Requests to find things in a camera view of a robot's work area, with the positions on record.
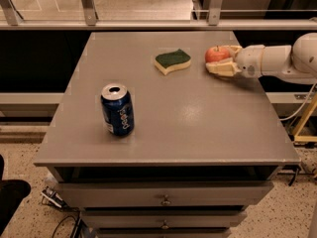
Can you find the metal window railing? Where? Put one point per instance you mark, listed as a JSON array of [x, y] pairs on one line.
[[159, 14]]

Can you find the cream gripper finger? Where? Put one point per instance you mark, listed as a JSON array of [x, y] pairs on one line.
[[231, 51], [223, 68]]

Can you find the green and yellow sponge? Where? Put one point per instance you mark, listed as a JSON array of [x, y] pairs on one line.
[[169, 62]]

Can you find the grey drawer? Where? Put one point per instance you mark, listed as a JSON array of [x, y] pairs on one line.
[[163, 219], [163, 194]]

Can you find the blue Pepsi can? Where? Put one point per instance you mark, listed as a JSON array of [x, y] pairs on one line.
[[117, 109]]

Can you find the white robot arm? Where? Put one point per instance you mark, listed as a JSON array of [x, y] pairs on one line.
[[294, 64]]

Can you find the power strip on floor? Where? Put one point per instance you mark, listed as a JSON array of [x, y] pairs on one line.
[[53, 197]]

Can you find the grey drawer cabinet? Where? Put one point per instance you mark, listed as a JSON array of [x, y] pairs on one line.
[[189, 125]]

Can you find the middle grey drawer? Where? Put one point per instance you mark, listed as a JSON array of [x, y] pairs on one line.
[[163, 219]]

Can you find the red apple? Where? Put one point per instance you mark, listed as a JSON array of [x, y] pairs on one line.
[[216, 54]]

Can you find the top grey drawer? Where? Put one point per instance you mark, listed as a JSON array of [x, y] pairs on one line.
[[163, 194]]

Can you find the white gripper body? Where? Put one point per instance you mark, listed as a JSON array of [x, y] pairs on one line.
[[250, 62]]

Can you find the yellow metal frame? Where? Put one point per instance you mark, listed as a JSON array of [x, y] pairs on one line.
[[296, 132]]

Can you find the black chair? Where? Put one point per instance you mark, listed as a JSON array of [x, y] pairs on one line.
[[12, 192]]

